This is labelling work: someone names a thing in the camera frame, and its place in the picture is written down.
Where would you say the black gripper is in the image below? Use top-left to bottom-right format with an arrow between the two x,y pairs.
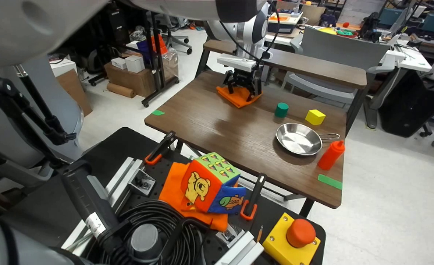
222,67 -> 266,103

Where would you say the silver metal pan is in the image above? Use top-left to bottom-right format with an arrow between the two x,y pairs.
274,120 -> 341,157

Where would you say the yellow cube block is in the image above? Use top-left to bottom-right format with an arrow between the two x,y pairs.
303,107 -> 328,128

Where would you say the black metal stand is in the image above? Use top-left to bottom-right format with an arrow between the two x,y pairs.
140,11 -> 181,108

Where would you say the large cardboard box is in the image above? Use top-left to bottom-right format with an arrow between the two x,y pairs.
103,47 -> 181,98

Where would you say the colourful soft toy cube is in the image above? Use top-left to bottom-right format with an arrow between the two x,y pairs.
179,150 -> 247,214

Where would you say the black orange spring clamp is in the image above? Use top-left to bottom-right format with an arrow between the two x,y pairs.
143,129 -> 178,167
238,173 -> 268,223

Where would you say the grey chair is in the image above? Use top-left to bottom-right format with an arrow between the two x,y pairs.
281,24 -> 390,107

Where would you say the red plastic bottle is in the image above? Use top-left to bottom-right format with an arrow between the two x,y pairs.
316,139 -> 347,172

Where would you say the cardboard tube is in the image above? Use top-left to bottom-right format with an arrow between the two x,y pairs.
106,80 -> 137,98

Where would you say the long aluminium extrusion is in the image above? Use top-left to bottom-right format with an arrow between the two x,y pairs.
60,156 -> 144,253

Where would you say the short aluminium extrusion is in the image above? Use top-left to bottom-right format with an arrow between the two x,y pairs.
213,229 -> 266,265

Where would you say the yellow emergency stop box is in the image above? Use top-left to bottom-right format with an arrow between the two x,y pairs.
262,210 -> 322,265

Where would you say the brown cardboard box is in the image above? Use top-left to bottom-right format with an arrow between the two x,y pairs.
53,67 -> 94,117

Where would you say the black pole with white label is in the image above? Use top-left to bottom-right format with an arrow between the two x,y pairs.
59,163 -> 125,242

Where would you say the silver metal corner bracket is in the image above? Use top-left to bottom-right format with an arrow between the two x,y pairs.
128,167 -> 157,197
215,222 -> 247,247

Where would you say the black cable coil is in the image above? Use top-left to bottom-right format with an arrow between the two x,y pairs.
85,197 -> 209,265

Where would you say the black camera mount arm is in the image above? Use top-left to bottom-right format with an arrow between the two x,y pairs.
0,76 -> 79,147

